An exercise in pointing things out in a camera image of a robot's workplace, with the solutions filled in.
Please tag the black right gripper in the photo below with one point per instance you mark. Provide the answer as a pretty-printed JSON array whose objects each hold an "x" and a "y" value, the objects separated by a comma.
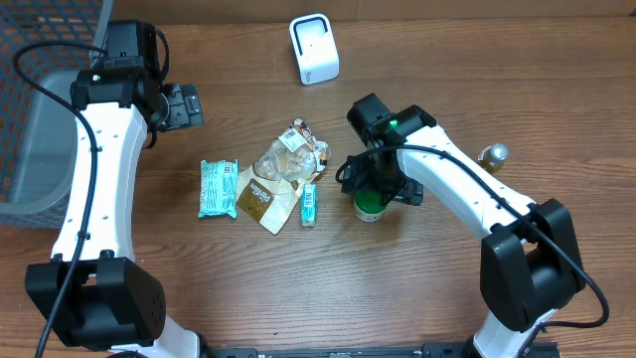
[{"x": 363, "y": 179}]

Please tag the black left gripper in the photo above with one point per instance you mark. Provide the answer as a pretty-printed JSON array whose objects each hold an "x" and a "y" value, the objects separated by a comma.
[{"x": 183, "y": 108}]

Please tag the green lid Knorr jar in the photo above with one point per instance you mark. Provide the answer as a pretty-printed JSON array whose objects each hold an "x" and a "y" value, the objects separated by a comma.
[{"x": 368, "y": 206}]

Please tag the small Kleenex tissue pack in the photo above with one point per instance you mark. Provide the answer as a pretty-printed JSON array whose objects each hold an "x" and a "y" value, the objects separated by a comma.
[{"x": 309, "y": 206}]

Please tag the teal wet wipes pack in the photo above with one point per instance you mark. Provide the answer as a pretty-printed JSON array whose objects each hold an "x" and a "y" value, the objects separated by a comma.
[{"x": 218, "y": 195}]

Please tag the yellow dish soap bottle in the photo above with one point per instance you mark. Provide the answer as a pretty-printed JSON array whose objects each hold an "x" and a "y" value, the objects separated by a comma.
[{"x": 492, "y": 158}]

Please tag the brown Panfree bread bag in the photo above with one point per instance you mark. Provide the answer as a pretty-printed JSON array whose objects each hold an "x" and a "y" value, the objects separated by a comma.
[{"x": 269, "y": 189}]

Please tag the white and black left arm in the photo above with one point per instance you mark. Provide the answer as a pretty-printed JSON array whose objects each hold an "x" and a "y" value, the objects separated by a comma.
[{"x": 92, "y": 292}]

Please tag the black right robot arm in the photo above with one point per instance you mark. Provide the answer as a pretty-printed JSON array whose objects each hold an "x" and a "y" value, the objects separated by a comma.
[{"x": 530, "y": 260}]

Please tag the white barcode scanner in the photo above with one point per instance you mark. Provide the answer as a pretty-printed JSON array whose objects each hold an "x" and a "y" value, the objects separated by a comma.
[{"x": 314, "y": 48}]

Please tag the grey plastic mesh basket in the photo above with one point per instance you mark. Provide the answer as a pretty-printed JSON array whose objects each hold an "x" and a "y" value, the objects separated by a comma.
[{"x": 39, "y": 136}]

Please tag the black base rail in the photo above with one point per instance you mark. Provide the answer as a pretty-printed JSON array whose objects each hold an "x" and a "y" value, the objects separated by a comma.
[{"x": 328, "y": 353}]

